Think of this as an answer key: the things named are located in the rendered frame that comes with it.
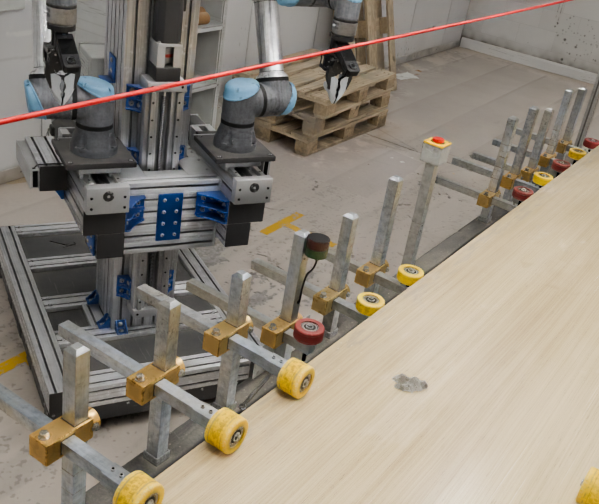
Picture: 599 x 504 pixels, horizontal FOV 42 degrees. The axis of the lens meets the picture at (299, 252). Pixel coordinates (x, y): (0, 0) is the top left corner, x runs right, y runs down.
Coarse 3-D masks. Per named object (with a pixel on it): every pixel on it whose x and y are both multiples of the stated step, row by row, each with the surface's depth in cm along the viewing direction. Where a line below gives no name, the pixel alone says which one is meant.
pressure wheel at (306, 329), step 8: (304, 320) 209; (312, 320) 210; (296, 328) 206; (304, 328) 206; (312, 328) 207; (320, 328) 207; (296, 336) 206; (304, 336) 204; (312, 336) 204; (320, 336) 205; (312, 344) 205; (304, 360) 212
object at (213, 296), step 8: (192, 280) 228; (192, 288) 226; (200, 288) 224; (208, 288) 225; (200, 296) 225; (208, 296) 224; (216, 296) 222; (224, 296) 223; (216, 304) 223; (224, 304) 221; (248, 312) 217; (256, 312) 218; (256, 320) 216; (264, 320) 215; (288, 336) 211; (288, 344) 212; (296, 344) 210; (304, 344) 208; (304, 352) 209
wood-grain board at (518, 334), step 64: (576, 192) 328; (512, 256) 265; (576, 256) 272; (384, 320) 216; (448, 320) 222; (512, 320) 227; (576, 320) 233; (320, 384) 187; (384, 384) 191; (448, 384) 195; (512, 384) 199; (576, 384) 203; (256, 448) 164; (320, 448) 167; (384, 448) 170; (448, 448) 174; (512, 448) 177; (576, 448) 180
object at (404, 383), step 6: (396, 378) 193; (402, 378) 192; (408, 378) 193; (414, 378) 193; (396, 384) 190; (402, 384) 189; (408, 384) 190; (414, 384) 190; (420, 384) 191; (426, 384) 192; (402, 390) 189; (408, 390) 189; (414, 390) 190; (420, 390) 190
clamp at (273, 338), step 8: (272, 320) 214; (280, 320) 214; (296, 320) 215; (264, 328) 210; (280, 328) 211; (288, 328) 213; (264, 336) 211; (272, 336) 209; (280, 336) 210; (272, 344) 210; (280, 344) 212
